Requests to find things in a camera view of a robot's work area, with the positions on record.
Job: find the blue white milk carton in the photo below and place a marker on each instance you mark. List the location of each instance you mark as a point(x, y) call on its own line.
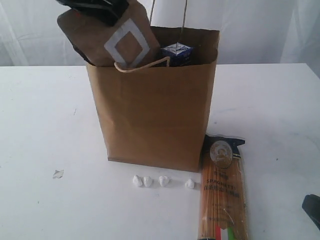
point(179, 54)

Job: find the small torn plastic scrap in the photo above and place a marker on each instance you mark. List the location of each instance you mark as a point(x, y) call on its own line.
point(58, 174)

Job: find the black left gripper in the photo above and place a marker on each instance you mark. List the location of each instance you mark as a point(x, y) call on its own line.
point(106, 11)

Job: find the spaghetti package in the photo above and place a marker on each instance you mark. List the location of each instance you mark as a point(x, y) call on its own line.
point(222, 214)

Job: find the white backdrop curtain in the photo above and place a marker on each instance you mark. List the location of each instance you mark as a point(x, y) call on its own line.
point(251, 31)

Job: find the brown paper shopping bag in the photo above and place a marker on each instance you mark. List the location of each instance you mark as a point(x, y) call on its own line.
point(157, 115)

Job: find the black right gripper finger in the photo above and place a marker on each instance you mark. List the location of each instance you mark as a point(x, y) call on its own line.
point(311, 205)

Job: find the brown coffee pouch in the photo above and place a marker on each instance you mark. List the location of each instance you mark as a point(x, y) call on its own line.
point(130, 42)

